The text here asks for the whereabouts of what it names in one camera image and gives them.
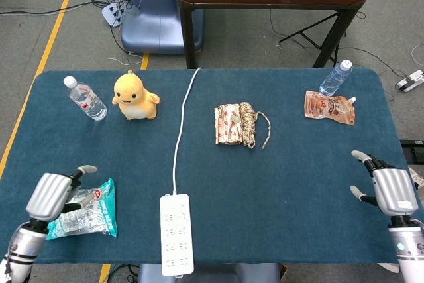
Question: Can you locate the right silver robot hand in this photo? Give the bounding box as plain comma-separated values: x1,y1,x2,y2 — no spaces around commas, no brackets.
349,150,420,229

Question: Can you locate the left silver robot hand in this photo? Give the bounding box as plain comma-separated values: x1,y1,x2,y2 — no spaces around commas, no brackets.
25,164,99,233

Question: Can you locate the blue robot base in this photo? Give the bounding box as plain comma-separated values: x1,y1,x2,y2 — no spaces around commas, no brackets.
120,0,205,55

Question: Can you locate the white floor power strip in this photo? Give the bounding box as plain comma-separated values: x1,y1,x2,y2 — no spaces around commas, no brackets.
101,1,129,28

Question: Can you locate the black box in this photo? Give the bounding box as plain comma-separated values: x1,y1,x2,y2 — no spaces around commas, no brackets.
399,139,424,166

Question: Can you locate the teal snack bag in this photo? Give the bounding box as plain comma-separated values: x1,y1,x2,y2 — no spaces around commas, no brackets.
45,178,119,241

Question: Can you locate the red label water bottle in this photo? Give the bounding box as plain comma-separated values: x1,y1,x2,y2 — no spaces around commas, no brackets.
63,75,108,122

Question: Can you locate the orange spout pouch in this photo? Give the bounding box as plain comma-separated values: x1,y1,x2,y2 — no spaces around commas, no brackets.
303,89,358,127

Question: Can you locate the white floor socket with plugs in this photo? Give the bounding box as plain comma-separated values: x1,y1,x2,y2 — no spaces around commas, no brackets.
395,69,424,93

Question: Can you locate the blue label water bottle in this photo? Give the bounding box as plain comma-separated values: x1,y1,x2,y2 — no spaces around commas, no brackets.
318,59,353,97

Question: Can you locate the yellow duck plush toy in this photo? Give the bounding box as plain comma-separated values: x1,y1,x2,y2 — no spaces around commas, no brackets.
111,69,162,122

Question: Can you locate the dark teal table mat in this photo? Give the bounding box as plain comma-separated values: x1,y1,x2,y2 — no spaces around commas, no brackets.
0,68,419,266

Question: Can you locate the red patterned folded packet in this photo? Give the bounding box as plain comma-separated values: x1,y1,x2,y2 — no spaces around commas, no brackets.
213,103,245,146

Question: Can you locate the blue grey robot chassis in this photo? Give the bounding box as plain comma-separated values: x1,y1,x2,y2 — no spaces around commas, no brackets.
136,262,282,283

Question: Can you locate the thin black floor cable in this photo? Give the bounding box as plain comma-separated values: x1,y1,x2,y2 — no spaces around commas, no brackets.
268,9,403,80

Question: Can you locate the white power strip cord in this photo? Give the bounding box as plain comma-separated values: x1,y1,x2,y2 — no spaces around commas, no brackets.
172,68,202,196

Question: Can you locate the beige braided rope bundle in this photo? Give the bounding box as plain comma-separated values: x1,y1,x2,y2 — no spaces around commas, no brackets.
238,101,272,150

